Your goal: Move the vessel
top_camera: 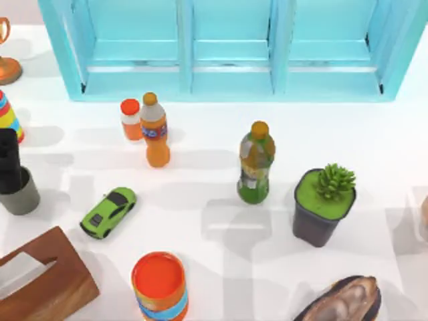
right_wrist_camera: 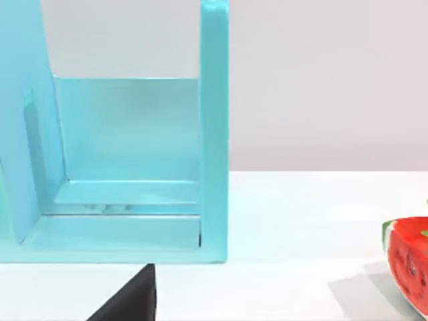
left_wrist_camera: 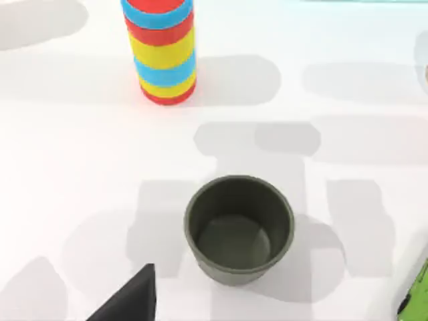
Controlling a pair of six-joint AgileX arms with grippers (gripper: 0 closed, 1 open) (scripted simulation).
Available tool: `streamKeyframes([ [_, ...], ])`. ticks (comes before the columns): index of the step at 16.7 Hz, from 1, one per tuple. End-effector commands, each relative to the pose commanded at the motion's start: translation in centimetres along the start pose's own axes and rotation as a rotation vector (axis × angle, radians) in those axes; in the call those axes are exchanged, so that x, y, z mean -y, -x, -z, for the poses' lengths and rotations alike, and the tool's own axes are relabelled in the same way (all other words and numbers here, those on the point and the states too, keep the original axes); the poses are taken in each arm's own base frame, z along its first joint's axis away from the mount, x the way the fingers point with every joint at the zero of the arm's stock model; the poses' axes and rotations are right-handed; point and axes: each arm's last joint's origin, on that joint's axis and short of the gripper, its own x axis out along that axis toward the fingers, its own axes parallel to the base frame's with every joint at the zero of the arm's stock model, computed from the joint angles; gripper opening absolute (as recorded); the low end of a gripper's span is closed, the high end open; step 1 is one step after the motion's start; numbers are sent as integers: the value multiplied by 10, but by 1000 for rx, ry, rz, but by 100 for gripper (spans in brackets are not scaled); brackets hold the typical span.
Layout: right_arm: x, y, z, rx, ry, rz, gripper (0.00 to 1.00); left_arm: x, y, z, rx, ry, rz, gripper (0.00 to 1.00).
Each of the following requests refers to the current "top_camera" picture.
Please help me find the green bottle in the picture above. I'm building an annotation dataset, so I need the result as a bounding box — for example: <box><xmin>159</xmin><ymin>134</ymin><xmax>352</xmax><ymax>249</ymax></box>
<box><xmin>237</xmin><ymin>121</ymin><xmax>276</xmax><ymax>205</ymax></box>

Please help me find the tall orange soda bottle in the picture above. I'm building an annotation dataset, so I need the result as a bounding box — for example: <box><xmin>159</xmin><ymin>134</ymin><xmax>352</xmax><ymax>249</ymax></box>
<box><xmin>139</xmin><ymin>92</ymin><xmax>171</xmax><ymax>169</ymax></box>

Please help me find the small orange bottle red cap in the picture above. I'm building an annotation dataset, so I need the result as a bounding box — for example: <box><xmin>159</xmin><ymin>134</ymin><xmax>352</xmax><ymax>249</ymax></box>
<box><xmin>120</xmin><ymin>98</ymin><xmax>144</xmax><ymax>144</ymax></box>

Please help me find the light blue rack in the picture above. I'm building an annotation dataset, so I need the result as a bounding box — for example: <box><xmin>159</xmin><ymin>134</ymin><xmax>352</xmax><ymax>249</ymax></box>
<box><xmin>37</xmin><ymin>0</ymin><xmax>428</xmax><ymax>103</ymax></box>

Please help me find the succulent in black pot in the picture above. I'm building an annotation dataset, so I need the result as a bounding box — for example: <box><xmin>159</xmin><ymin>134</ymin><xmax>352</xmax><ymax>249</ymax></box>
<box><xmin>293</xmin><ymin>163</ymin><xmax>357</xmax><ymax>248</ymax></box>

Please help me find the green toy car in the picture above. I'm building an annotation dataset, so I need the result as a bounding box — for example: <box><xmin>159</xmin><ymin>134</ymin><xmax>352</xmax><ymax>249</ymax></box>
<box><xmin>79</xmin><ymin>187</ymin><xmax>138</xmax><ymax>240</ymax></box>

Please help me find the orange can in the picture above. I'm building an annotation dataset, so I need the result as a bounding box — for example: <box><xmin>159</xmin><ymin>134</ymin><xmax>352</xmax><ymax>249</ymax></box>
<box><xmin>131</xmin><ymin>252</ymin><xmax>189</xmax><ymax>321</ymax></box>

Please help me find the grey cup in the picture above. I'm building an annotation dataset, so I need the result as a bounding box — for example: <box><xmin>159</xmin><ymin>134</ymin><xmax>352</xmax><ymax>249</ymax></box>
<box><xmin>0</xmin><ymin>166</ymin><xmax>41</xmax><ymax>215</ymax></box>

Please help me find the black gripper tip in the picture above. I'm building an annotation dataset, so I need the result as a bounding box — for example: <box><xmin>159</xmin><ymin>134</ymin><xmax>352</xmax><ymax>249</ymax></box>
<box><xmin>0</xmin><ymin>128</ymin><xmax>23</xmax><ymax>195</ymax></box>

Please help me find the stack of coloured rings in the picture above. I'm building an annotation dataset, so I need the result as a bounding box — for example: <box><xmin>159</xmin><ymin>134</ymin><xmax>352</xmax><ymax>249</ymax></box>
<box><xmin>0</xmin><ymin>90</ymin><xmax>26</xmax><ymax>144</ymax></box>

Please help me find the wooden tissue box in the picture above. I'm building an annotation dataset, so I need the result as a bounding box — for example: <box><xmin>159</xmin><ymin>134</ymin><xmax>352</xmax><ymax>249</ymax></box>
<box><xmin>0</xmin><ymin>225</ymin><xmax>101</xmax><ymax>321</ymax></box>

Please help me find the tan round object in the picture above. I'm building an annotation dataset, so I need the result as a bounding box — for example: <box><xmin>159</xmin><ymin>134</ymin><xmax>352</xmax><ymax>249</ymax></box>
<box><xmin>418</xmin><ymin>195</ymin><xmax>428</xmax><ymax>242</ymax></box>

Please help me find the bronze trophy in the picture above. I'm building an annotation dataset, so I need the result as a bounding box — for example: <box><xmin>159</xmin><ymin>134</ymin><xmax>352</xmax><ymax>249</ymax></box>
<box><xmin>0</xmin><ymin>17</ymin><xmax>23</xmax><ymax>86</ymax></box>

